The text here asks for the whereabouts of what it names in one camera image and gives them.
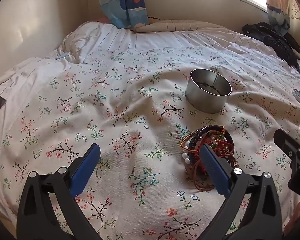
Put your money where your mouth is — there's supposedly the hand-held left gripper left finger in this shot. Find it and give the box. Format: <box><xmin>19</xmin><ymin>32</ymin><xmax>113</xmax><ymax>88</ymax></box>
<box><xmin>17</xmin><ymin>143</ymin><xmax>103</xmax><ymax>240</ymax></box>

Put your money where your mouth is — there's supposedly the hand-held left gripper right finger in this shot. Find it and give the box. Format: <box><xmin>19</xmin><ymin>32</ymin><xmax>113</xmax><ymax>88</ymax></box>
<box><xmin>195</xmin><ymin>144</ymin><xmax>283</xmax><ymax>240</ymax></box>

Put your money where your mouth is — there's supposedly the pile of mixed bracelets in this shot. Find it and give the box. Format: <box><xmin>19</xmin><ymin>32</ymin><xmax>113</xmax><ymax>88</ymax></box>
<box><xmin>179</xmin><ymin>125</ymin><xmax>238</xmax><ymax>193</ymax></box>

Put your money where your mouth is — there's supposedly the white bead bracelet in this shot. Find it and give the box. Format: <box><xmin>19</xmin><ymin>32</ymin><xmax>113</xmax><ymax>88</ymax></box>
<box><xmin>182</xmin><ymin>140</ymin><xmax>192</xmax><ymax>165</ymax></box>

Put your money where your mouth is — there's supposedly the round metal tin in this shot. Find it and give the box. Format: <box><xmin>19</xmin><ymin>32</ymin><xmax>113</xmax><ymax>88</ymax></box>
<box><xmin>185</xmin><ymin>69</ymin><xmax>232</xmax><ymax>114</ymax></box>

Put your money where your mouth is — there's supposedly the floral bed sheet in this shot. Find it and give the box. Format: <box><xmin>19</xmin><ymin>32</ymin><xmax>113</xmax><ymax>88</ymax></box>
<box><xmin>0</xmin><ymin>20</ymin><xmax>300</xmax><ymax>240</ymax></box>

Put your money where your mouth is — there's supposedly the black clothing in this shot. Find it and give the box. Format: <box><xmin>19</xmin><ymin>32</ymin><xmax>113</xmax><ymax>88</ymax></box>
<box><xmin>242</xmin><ymin>22</ymin><xmax>300</xmax><ymax>67</ymax></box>

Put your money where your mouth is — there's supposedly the orange patterned curtain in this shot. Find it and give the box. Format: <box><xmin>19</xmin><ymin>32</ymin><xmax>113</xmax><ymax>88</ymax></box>
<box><xmin>266</xmin><ymin>0</ymin><xmax>291</xmax><ymax>37</ymax></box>

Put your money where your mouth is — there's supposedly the striped beige pillow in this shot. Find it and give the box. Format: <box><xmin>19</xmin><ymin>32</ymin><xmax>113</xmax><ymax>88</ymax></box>
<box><xmin>132</xmin><ymin>19</ymin><xmax>243</xmax><ymax>34</ymax></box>

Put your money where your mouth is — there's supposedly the blue printed curtain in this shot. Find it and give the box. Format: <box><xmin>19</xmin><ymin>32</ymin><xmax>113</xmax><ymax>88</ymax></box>
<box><xmin>92</xmin><ymin>0</ymin><xmax>149</xmax><ymax>29</ymax></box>

